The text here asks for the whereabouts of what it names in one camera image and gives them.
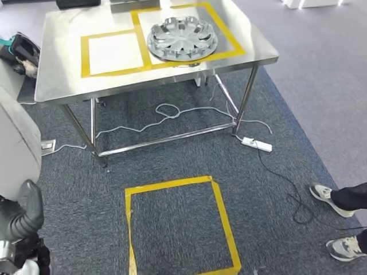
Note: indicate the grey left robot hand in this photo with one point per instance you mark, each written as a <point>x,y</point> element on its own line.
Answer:
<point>26,216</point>

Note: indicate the white plastic shell part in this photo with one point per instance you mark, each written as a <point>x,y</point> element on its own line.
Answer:
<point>16,151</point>

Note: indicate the steel workbench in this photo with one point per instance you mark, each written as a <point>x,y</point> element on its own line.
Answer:
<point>72,57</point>

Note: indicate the yellow workbench tape marking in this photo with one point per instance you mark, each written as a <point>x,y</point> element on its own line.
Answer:
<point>84,57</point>

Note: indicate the metal floor socket box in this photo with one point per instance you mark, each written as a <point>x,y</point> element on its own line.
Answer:
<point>48,146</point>

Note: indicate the black teal backpack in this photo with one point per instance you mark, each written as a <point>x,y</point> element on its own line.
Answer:
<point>24,49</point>

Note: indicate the yellow floor tape square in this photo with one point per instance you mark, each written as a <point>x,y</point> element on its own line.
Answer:
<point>224,220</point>

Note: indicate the silver wheel hubcap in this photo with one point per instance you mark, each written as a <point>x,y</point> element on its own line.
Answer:
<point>182,38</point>

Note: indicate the white power strip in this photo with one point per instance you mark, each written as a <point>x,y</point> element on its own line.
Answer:
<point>257,144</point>

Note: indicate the person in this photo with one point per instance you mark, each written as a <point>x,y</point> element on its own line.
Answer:
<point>346,197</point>

